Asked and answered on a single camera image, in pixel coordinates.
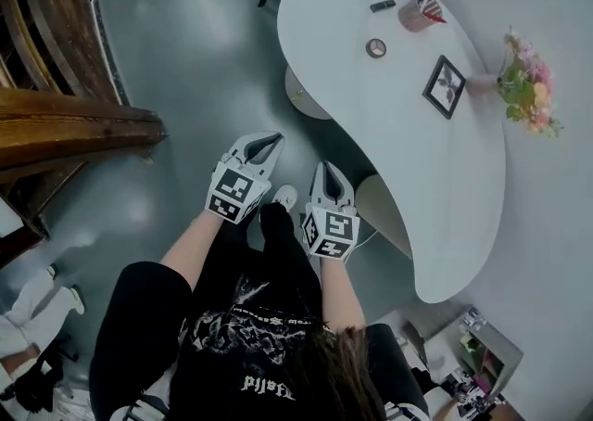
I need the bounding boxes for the person's left forearm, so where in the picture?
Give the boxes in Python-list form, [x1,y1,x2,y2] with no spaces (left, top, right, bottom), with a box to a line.
[159,212,223,290]

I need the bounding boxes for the black printed t-shirt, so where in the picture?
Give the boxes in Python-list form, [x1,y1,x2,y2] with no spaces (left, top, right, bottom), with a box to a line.
[88,219,432,421]

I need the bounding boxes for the wooden staircase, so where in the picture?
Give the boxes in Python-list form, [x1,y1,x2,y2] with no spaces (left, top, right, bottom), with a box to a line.
[0,0,169,267]

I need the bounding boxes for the grey shelf unit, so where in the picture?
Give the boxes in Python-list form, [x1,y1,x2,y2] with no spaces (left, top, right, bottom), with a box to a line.
[456,307,524,404]

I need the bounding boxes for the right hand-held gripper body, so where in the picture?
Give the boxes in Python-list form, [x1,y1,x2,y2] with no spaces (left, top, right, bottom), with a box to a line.
[300,200,361,264]

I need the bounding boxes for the white curved desk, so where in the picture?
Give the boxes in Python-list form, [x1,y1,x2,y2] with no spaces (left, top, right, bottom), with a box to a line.
[276,0,507,304]

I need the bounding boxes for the white printed shoe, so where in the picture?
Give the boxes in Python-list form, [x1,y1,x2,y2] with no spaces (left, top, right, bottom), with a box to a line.
[270,184,300,216]

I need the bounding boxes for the pink vase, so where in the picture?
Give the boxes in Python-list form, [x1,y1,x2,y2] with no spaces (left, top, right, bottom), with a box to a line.
[465,71,504,96]

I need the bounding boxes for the black office chair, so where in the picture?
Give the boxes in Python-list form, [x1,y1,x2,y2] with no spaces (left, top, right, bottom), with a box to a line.
[0,335,80,415]

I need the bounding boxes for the person's right forearm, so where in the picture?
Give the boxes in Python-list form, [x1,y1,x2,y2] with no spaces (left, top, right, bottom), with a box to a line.
[317,254,367,332]

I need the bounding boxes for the black trousers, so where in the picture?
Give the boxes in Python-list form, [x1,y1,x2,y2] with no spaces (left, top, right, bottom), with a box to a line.
[257,201,300,256]

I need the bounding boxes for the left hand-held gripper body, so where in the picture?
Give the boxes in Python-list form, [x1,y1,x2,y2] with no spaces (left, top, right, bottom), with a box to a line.
[206,155,272,225]

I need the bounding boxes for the black picture frame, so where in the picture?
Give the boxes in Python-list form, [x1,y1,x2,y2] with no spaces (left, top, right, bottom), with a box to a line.
[421,54,467,121]

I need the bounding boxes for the pink pen cup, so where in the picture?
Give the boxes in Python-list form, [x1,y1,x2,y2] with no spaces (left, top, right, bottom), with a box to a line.
[397,0,441,33]

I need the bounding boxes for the pink flower bouquet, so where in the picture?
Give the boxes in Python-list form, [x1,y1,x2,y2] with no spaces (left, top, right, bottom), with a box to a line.
[495,25,564,138]

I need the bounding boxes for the white cable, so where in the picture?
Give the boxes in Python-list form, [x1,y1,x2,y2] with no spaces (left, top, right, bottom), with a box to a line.
[356,227,380,249]

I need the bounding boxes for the round compact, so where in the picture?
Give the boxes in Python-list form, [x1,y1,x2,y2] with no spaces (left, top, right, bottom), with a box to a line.
[365,37,388,59]

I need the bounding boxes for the white harness strap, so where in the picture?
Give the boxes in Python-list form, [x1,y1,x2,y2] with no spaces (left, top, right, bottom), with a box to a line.
[120,398,170,421]

